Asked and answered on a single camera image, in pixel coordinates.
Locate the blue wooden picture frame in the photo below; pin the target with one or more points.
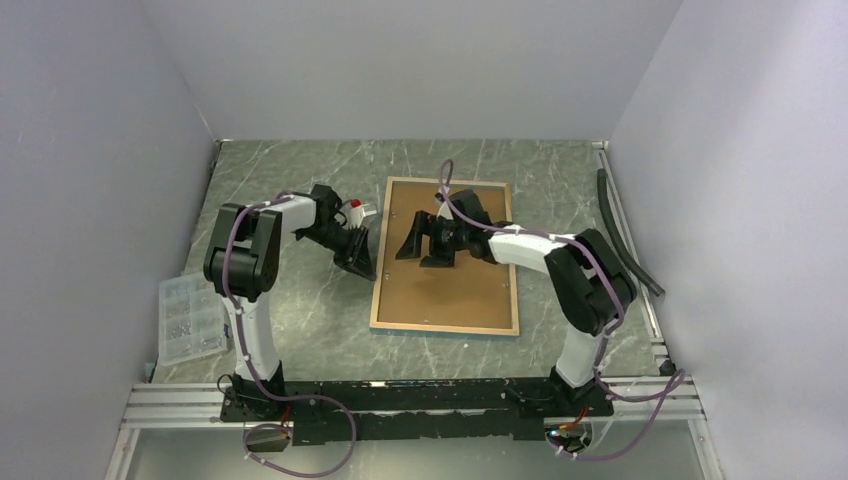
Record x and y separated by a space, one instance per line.
444 328

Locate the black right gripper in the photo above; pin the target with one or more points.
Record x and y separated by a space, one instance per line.
426 223

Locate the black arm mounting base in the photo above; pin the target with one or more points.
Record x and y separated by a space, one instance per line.
521 408

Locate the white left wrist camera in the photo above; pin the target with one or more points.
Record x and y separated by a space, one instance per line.
356 213

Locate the clear plastic screw box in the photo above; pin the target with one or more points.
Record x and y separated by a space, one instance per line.
193 321

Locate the aluminium extrusion rail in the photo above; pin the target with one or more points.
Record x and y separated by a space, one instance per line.
196 405

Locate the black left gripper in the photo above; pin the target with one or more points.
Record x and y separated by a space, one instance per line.
357 257

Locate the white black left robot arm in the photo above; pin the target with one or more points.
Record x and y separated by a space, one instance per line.
242 263

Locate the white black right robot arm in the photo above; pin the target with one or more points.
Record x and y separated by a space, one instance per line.
591 285

